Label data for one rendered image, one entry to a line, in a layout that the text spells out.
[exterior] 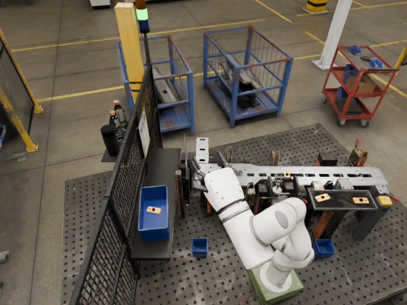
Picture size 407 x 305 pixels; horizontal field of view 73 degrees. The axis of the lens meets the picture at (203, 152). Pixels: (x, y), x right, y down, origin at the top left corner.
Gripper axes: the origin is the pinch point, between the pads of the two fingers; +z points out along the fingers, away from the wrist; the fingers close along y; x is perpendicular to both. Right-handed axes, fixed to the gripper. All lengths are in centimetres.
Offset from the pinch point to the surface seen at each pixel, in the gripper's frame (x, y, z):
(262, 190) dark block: 65, -84, -5
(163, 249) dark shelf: 94, -20, -10
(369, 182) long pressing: 41, -158, -32
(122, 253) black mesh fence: 91, 4, -3
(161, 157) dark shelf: 110, -54, 54
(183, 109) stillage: 214, -186, 169
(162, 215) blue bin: 99, -30, 10
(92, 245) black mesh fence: 54, 24, -2
